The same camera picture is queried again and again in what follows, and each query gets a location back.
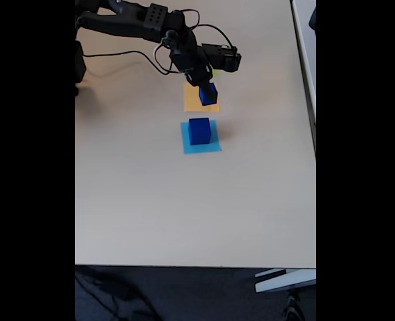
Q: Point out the medium blue cube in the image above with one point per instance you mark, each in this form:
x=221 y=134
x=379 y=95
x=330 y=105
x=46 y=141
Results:
x=205 y=98

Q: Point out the green paper square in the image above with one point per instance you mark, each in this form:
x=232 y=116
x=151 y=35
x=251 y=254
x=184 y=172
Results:
x=216 y=72

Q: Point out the orange paper square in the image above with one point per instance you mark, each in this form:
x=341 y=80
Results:
x=191 y=102

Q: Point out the light blue paper square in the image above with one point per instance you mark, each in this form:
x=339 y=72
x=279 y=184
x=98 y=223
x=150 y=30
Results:
x=185 y=147

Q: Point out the large blue cube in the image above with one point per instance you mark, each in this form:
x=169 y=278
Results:
x=199 y=124

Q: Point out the white side table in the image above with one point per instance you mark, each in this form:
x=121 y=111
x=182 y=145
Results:
x=306 y=50

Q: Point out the dark chair part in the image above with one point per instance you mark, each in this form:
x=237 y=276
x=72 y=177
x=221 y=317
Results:
x=313 y=20

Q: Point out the white table foot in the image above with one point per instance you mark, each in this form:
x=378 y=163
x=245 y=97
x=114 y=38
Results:
x=284 y=282

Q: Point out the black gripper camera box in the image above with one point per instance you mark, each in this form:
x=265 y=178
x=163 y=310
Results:
x=226 y=58

